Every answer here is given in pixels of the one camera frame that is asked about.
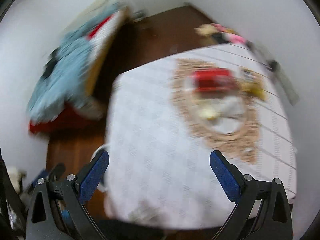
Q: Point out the banana peel piece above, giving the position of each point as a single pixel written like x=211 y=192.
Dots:
x=207 y=112

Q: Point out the grey box by door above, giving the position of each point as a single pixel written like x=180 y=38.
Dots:
x=138 y=16

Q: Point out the white round trash bin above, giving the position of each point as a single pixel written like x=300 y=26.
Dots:
x=100 y=167

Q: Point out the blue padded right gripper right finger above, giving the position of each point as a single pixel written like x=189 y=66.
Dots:
x=262 y=209

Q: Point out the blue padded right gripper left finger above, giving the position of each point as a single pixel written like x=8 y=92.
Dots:
x=57 y=208

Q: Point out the white checkered tablecloth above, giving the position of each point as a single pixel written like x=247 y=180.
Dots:
x=159 y=172

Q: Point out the brown paper bag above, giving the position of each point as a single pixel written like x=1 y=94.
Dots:
x=206 y=30

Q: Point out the black wall charger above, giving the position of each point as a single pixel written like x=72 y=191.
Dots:
x=273 y=66

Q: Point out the red cola can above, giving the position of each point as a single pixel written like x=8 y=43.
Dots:
x=214 y=80

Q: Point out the wooden bed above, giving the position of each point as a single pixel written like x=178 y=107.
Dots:
x=103 y=35

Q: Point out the red bed sheet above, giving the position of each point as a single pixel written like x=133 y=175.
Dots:
x=67 y=119

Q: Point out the black clothing on bed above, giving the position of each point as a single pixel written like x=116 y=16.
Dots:
x=50 y=65

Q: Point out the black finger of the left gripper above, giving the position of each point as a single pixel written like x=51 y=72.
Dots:
x=56 y=173

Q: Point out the patterned pillow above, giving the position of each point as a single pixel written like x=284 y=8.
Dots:
x=90 y=108

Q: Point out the white wall socket strip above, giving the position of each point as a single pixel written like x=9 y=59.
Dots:
x=279 y=76

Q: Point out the pink plush toy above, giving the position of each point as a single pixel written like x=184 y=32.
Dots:
x=228 y=34

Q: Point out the white tissue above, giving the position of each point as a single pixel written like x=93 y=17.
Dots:
x=232 y=107

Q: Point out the yellow chips bag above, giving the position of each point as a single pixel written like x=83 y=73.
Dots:
x=252 y=84

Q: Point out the light blue duvet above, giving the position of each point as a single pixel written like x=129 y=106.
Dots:
x=67 y=82

